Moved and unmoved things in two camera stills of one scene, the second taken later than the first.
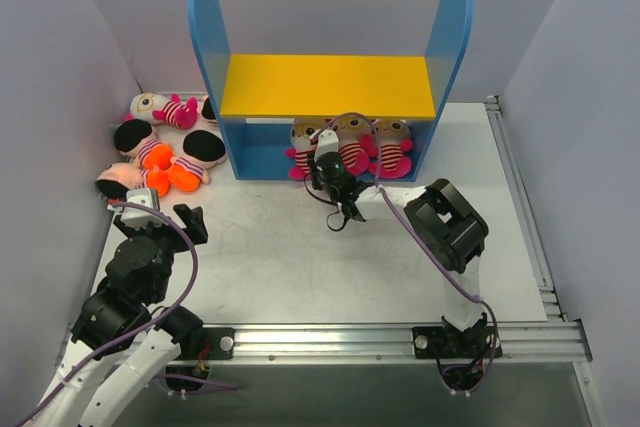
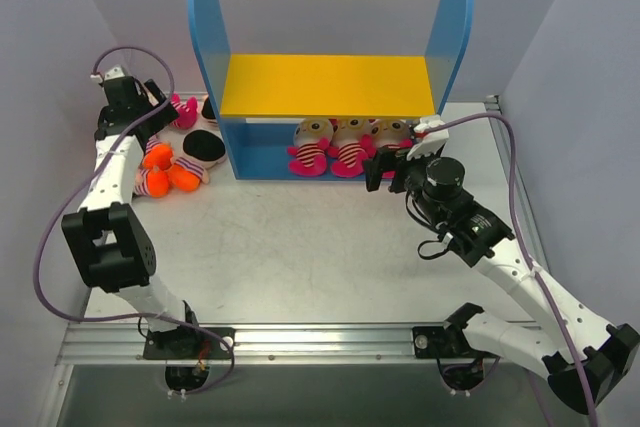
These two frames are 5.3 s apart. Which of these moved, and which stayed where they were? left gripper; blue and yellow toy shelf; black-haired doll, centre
Moved: left gripper
Stayed: black-haired doll, centre; blue and yellow toy shelf
